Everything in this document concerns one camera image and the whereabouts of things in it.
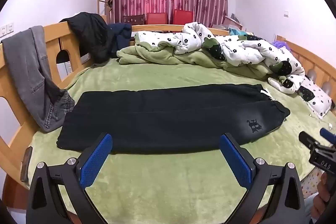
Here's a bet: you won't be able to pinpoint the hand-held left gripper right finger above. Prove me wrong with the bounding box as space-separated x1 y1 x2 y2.
219 133 306 224

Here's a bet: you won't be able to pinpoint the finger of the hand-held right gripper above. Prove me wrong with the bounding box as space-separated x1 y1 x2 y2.
298 131 320 151
319 128 336 145

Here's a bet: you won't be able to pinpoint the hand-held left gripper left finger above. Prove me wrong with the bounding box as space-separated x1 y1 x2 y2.
26 132 113 224

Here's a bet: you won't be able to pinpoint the black pants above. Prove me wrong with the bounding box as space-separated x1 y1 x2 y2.
56 84 291 155

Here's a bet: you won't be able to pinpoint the person's right hand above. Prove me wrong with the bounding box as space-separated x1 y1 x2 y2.
316 179 333 217

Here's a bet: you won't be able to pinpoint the star printed sheet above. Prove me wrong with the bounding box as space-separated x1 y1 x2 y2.
301 169 326 200

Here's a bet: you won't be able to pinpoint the white floral pillow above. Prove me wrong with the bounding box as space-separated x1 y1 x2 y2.
297 77 333 119

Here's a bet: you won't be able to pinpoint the green bed blanket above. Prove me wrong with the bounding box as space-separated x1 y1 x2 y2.
26 57 336 224

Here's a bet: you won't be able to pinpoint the black phone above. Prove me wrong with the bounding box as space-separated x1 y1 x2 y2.
20 147 33 183

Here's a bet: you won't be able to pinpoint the purple fluffy thing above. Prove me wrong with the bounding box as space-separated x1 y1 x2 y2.
272 40 292 53

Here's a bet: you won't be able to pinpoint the white floral quilt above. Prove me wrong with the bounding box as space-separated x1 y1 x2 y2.
134 21 306 95

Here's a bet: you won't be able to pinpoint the crumpled green fleece blanket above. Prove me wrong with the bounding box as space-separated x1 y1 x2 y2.
116 39 279 80

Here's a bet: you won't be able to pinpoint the grey jeans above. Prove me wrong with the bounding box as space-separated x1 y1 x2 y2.
1 25 76 133

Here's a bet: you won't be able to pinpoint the teal bag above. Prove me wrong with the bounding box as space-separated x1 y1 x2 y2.
228 28 248 37

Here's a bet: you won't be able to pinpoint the navy garment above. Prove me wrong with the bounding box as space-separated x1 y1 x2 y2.
108 22 132 51

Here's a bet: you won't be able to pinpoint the black jacket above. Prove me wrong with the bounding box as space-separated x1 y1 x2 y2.
60 12 117 63

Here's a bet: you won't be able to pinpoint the dark wooden chair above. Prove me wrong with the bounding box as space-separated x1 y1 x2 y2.
123 14 146 26

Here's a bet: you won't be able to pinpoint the wooden coat rack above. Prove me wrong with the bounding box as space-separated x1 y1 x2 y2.
97 0 114 22

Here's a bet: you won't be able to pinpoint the red chair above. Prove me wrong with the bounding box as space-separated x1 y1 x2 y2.
146 12 168 25
173 9 195 25

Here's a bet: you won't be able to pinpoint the wooden bed frame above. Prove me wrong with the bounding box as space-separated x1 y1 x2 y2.
0 21 336 189

